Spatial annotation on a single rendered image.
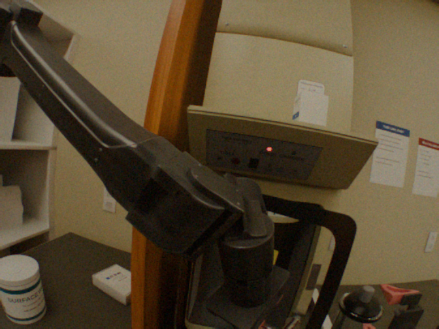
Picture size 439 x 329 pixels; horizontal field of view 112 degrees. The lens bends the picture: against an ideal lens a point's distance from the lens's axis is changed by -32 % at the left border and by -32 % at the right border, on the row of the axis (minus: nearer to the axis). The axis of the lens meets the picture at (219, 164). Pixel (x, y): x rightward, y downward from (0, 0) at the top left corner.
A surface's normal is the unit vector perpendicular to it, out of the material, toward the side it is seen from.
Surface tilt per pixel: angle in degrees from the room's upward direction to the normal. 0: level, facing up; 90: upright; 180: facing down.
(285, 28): 90
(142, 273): 90
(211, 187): 34
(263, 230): 25
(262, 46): 90
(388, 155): 90
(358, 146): 135
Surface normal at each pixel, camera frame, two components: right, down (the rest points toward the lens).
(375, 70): -0.09, 0.04
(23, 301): 0.82, 0.16
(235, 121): -0.17, 0.73
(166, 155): 0.58, -0.72
